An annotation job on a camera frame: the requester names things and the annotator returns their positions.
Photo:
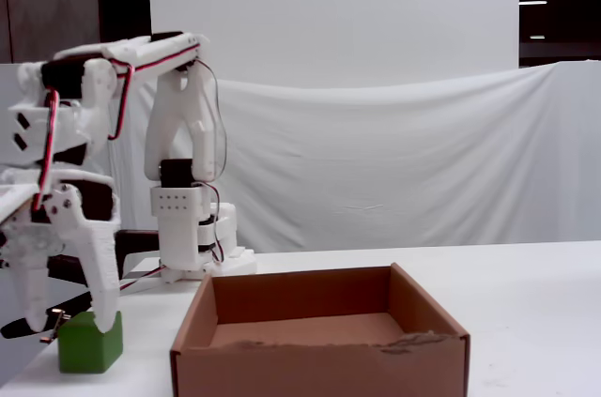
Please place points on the brown cardboard box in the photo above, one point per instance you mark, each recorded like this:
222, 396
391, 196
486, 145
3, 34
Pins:
282, 369

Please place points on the brown wooden cabinet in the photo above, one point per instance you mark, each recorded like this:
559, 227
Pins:
51, 3

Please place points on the white backdrop panel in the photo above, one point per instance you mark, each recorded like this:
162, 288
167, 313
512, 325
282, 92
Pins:
328, 7

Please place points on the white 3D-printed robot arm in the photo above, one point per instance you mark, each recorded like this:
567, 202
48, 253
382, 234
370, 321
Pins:
178, 101

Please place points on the black table clamp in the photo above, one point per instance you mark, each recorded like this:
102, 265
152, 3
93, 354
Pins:
19, 327

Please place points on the white draped cloth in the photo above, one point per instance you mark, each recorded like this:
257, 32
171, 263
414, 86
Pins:
375, 157

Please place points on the green cube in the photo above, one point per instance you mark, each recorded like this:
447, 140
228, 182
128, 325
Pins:
89, 350

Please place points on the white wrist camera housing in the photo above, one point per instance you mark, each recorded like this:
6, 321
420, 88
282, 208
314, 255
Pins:
14, 202

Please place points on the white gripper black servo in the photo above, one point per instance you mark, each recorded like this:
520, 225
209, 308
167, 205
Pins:
77, 223

